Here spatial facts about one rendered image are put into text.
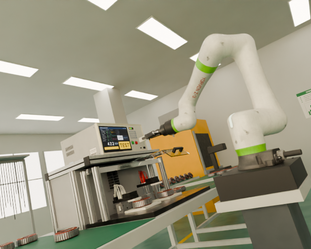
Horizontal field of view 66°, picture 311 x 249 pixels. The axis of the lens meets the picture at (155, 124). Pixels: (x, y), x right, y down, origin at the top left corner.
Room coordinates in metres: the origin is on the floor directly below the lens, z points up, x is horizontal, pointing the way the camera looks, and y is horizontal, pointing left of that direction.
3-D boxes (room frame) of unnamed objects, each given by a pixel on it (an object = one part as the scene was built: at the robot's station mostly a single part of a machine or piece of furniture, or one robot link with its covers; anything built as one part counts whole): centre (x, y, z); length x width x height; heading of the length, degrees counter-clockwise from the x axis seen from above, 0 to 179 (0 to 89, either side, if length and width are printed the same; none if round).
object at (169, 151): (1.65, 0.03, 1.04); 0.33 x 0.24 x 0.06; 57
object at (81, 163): (1.67, 0.39, 1.09); 0.68 x 0.44 x 0.05; 147
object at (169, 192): (1.60, 0.06, 0.80); 0.11 x 0.11 x 0.04
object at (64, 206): (1.44, 0.64, 0.91); 0.28 x 0.03 x 0.32; 57
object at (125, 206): (1.47, 0.31, 0.80); 0.08 x 0.05 x 0.06; 147
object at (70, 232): (1.19, 0.54, 0.77); 0.11 x 0.11 x 0.04
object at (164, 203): (1.50, 0.14, 0.76); 0.64 x 0.47 x 0.02; 147
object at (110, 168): (1.55, 0.21, 1.03); 0.62 x 0.01 x 0.03; 147
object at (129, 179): (1.63, 0.34, 0.92); 0.66 x 0.01 x 0.30; 147
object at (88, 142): (1.68, 0.39, 1.22); 0.44 x 0.39 x 0.20; 147
